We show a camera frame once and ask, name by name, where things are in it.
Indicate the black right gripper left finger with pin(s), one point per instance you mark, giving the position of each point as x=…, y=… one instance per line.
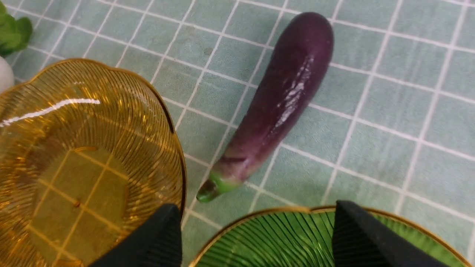
x=156, y=243

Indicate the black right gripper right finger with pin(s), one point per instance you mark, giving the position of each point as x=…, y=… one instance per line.
x=363, y=238

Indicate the purple eggplant green stem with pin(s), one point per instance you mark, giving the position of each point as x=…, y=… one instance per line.
x=299, y=62

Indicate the white radish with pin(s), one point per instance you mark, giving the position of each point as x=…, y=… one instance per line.
x=15, y=35

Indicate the green plastic plate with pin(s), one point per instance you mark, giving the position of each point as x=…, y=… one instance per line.
x=280, y=237

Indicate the amber plastic plate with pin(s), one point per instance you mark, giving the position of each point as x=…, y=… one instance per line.
x=88, y=153

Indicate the green checkered tablecloth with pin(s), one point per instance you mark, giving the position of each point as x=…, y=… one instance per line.
x=391, y=127

